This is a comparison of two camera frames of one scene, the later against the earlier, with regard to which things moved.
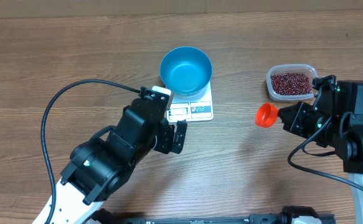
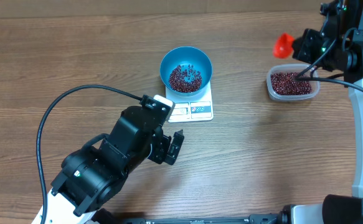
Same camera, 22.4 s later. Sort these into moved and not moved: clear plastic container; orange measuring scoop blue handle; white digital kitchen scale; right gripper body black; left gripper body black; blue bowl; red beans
Moved: orange measuring scoop blue handle; right gripper body black; left gripper body black
Not moved: red beans; blue bowl; white digital kitchen scale; clear plastic container
